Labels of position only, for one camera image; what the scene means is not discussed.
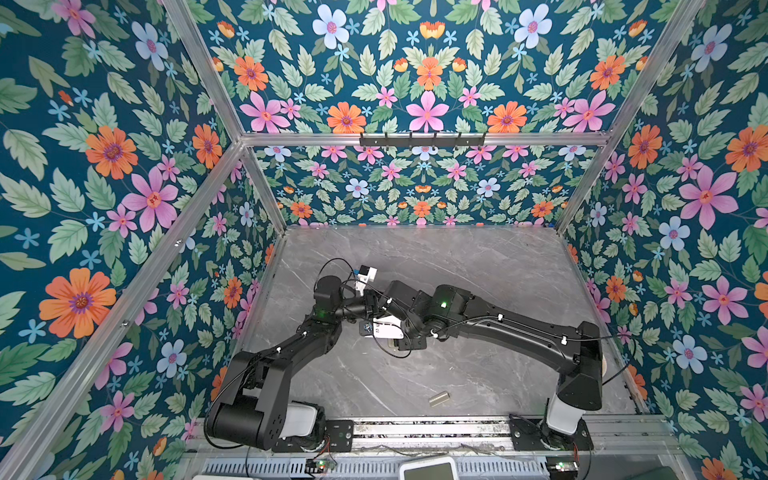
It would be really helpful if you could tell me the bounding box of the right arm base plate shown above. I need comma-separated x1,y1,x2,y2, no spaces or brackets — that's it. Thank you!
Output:
507,413,594,452

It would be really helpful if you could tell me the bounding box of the beige battery cover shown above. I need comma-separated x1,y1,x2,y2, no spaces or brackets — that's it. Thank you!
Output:
428,391,451,408

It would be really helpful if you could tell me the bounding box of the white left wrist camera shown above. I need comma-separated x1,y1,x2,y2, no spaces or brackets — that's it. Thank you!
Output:
353,265,378,294

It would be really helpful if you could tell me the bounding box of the white display device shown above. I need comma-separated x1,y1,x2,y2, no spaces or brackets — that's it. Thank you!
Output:
398,456,459,480

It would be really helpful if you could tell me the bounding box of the black hook rack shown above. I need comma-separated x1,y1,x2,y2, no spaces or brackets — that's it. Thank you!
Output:
358,132,486,149

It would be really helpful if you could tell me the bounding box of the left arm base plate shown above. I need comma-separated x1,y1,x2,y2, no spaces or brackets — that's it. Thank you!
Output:
272,420,355,454

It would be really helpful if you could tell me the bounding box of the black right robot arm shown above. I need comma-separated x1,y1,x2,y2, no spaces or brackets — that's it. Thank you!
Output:
378,281,603,443

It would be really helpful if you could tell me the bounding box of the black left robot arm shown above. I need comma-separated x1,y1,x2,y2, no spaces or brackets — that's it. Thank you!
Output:
203,275,392,451

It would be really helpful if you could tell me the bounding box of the aluminium mounting rail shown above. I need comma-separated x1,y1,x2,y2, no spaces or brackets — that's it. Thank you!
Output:
191,415,679,457

